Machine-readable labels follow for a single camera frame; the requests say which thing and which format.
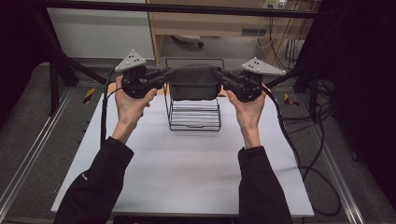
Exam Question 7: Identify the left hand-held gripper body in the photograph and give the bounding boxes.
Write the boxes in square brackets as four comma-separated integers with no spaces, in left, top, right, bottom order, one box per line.
[114,49,163,99]

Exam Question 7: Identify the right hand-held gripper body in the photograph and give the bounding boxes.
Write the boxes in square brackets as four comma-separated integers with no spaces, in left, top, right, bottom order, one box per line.
[230,56,287,104]

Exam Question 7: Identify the dark grey towel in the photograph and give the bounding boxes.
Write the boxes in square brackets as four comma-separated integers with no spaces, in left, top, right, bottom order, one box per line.
[167,63,219,102]

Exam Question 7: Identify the black wire rack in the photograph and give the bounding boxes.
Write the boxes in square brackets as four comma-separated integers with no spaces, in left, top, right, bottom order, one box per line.
[163,57,226,132]

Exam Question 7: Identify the person's left hand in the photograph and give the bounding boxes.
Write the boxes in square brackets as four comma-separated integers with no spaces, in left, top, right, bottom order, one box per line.
[113,75,159,128]

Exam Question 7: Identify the person's right hand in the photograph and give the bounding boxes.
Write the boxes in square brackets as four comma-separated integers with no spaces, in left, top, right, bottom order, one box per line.
[225,82,273,133]

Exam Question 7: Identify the wooden table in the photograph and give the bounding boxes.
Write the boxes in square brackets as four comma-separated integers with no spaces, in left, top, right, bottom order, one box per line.
[106,81,274,100]

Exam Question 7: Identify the office chair base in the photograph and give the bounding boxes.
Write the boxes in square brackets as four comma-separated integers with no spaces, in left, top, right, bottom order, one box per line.
[171,34,205,49]

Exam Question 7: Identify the yellow black floor tape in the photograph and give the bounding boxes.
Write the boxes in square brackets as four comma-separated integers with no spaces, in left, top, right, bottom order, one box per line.
[82,87,97,105]
[283,92,301,107]

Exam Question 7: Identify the light wooden desk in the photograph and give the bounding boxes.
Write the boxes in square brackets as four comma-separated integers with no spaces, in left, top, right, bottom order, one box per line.
[145,0,312,68]

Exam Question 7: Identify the white cabinet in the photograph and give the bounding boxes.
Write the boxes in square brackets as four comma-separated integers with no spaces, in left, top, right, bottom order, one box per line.
[47,0,156,61]

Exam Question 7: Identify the white power strip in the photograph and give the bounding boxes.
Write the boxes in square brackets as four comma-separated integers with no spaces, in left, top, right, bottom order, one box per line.
[262,0,288,10]

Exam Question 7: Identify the white table board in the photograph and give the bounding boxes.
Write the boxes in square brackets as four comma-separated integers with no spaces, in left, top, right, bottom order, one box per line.
[50,92,315,217]

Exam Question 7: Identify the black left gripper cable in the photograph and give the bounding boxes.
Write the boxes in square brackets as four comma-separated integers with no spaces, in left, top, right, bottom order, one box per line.
[99,64,126,147]

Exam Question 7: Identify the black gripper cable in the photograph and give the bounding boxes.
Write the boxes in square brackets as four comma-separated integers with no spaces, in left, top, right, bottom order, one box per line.
[261,84,342,217]
[99,64,126,147]

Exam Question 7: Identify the hanging desk cables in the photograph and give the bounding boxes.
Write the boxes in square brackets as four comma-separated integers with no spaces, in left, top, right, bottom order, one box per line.
[255,0,312,70]

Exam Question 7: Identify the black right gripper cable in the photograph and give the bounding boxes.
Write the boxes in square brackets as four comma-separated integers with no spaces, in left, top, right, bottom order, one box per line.
[261,84,342,217]

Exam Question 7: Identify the black metal frame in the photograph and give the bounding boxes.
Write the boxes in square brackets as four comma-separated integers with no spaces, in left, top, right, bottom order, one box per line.
[29,0,323,123]

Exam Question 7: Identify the bundle of black floor cables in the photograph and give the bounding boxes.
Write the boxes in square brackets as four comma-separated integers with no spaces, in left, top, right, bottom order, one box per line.
[281,78,337,135]

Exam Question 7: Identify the aluminium floor rail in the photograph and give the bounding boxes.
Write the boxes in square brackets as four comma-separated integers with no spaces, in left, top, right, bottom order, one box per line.
[0,88,75,213]
[306,124,366,224]

